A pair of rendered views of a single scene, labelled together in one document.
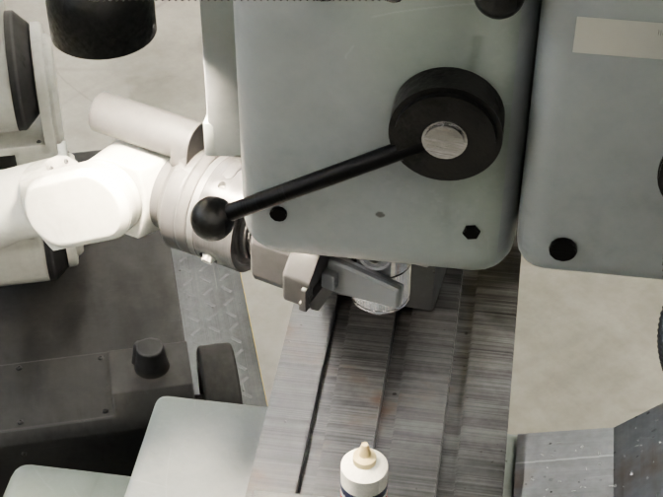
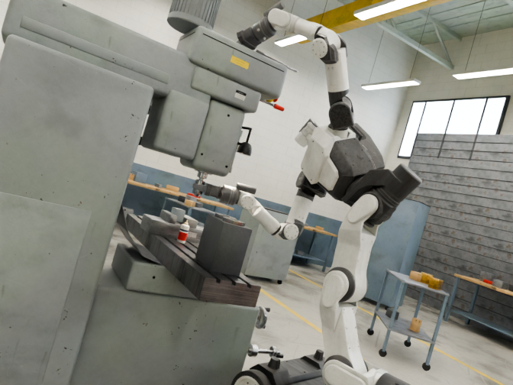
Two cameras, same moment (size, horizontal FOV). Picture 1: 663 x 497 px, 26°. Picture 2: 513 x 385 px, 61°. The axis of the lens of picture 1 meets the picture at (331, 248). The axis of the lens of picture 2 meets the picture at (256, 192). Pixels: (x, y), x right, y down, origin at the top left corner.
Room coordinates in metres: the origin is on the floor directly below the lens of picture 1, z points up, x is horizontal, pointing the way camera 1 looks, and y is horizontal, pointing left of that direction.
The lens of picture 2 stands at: (2.59, -1.07, 1.28)
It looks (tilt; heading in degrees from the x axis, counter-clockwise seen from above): 0 degrees down; 142
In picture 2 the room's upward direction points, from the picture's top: 16 degrees clockwise
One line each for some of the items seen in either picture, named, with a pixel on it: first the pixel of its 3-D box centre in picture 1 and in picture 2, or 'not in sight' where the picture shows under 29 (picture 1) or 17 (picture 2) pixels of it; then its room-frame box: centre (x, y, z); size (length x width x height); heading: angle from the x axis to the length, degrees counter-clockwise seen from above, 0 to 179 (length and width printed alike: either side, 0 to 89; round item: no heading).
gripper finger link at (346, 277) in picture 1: (362, 287); not in sight; (0.81, -0.02, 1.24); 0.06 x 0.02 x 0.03; 63
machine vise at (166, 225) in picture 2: not in sight; (179, 226); (0.67, 0.02, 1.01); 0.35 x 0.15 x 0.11; 83
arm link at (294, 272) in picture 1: (278, 230); (217, 192); (0.88, 0.04, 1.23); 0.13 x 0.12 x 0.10; 153
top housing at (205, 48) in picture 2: not in sight; (230, 66); (0.84, -0.05, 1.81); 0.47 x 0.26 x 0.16; 81
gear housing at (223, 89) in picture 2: not in sight; (217, 92); (0.83, -0.08, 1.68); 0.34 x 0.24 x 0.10; 81
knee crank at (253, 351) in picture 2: not in sight; (266, 351); (1.06, 0.46, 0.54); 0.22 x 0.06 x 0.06; 81
